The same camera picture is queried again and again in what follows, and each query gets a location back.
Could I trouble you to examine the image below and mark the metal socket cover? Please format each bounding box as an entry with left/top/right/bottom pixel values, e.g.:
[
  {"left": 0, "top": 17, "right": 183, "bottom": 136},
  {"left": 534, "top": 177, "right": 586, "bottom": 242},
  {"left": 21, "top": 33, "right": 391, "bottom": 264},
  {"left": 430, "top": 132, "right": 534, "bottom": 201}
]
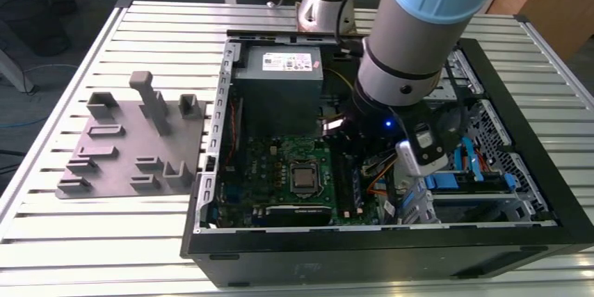
[{"left": 287, "top": 160, "right": 321, "bottom": 196}]

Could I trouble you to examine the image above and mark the grey power supply unit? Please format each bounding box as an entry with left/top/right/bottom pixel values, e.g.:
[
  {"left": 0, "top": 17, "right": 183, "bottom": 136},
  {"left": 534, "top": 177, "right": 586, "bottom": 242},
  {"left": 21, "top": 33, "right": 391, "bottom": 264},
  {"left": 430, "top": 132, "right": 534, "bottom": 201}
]
[{"left": 231, "top": 45, "right": 324, "bottom": 138}]

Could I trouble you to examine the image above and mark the silver CPU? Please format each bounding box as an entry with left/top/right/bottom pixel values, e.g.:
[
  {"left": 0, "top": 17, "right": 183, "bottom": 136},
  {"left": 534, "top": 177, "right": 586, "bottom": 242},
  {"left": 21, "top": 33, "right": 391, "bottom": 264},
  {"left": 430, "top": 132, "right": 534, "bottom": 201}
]
[{"left": 291, "top": 166, "right": 315, "bottom": 188}]

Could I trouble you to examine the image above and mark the thin metal locking lever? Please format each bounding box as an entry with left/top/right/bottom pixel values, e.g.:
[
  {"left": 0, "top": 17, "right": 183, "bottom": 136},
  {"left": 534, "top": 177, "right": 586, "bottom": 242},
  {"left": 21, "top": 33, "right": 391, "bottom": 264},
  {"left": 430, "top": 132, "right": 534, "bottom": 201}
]
[{"left": 315, "top": 163, "right": 327, "bottom": 199}]

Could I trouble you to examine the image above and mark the green motherboard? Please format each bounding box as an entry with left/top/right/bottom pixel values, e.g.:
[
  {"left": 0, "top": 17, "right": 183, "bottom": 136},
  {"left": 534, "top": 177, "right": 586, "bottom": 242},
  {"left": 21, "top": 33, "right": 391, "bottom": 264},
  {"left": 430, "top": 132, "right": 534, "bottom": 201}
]
[{"left": 216, "top": 133, "right": 386, "bottom": 227}]

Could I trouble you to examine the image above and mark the hard disk in blue carrier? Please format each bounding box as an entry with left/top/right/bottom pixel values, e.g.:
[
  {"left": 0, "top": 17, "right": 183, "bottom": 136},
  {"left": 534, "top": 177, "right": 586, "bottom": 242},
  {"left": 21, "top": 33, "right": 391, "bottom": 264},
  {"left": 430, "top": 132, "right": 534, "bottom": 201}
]
[{"left": 424, "top": 170, "right": 516, "bottom": 195}]

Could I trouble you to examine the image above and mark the black graphics card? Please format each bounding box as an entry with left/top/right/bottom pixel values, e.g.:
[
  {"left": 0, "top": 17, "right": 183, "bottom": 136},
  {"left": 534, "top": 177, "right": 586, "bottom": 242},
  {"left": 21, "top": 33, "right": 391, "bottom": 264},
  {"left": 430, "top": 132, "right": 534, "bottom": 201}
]
[{"left": 263, "top": 204, "right": 333, "bottom": 227}]

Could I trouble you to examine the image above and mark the black PC case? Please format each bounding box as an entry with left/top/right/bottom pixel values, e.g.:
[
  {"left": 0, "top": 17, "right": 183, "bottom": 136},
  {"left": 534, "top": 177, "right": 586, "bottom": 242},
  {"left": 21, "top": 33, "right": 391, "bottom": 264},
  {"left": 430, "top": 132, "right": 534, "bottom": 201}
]
[{"left": 179, "top": 27, "right": 586, "bottom": 289}]

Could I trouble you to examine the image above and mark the grey parts rack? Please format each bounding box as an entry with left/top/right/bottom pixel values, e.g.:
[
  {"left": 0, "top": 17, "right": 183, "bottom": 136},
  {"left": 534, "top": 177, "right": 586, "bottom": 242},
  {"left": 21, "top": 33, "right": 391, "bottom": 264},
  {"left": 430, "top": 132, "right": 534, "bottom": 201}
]
[{"left": 53, "top": 70, "right": 208, "bottom": 200}]

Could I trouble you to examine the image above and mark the black office chair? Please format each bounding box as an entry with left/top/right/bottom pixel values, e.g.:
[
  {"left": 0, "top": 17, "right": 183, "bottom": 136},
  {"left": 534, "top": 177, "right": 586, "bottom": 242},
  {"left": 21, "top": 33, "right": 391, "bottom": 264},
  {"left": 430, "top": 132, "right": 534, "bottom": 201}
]
[{"left": 0, "top": 0, "right": 77, "bottom": 58}]

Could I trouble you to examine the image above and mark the white desk leg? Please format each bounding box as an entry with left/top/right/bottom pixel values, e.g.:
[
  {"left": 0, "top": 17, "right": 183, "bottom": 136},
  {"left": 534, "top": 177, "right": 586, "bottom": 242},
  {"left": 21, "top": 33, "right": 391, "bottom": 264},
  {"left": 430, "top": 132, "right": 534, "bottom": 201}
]
[{"left": 0, "top": 45, "right": 36, "bottom": 93}]

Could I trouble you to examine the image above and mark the yellow wire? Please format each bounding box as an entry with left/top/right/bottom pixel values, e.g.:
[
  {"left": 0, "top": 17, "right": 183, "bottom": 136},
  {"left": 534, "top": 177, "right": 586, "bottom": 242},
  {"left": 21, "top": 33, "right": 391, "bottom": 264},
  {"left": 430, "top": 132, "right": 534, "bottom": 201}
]
[{"left": 323, "top": 68, "right": 357, "bottom": 91}]

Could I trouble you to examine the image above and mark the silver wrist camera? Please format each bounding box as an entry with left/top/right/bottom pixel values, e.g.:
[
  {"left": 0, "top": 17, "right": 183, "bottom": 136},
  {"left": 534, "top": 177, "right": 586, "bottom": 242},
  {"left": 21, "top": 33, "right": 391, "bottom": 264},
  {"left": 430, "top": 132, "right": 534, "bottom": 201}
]
[{"left": 395, "top": 129, "right": 450, "bottom": 177}]

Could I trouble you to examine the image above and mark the orange wire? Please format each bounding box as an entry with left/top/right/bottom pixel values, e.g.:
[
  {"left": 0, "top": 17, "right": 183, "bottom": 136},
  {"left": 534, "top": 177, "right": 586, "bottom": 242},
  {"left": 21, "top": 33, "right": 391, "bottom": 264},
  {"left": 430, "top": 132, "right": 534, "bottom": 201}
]
[{"left": 365, "top": 170, "right": 396, "bottom": 195}]

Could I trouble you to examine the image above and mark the blue flat wire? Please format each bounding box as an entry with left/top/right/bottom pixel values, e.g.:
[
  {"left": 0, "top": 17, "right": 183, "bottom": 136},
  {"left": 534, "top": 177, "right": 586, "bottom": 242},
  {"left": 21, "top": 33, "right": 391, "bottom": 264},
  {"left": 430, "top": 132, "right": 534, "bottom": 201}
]
[{"left": 452, "top": 136, "right": 486, "bottom": 182}]

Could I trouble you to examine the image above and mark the blue plastic drive bracket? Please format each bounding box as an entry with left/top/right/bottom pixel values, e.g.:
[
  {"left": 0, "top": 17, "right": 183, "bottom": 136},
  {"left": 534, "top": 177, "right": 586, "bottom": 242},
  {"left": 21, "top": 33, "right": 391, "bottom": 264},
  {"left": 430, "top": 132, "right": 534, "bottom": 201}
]
[{"left": 400, "top": 188, "right": 422, "bottom": 223}]

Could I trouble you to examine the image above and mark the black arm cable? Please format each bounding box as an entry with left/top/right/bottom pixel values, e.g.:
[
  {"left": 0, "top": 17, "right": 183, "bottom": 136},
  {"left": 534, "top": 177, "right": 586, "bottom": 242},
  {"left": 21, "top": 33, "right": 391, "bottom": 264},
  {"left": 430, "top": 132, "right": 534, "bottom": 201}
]
[{"left": 333, "top": 0, "right": 365, "bottom": 56}]

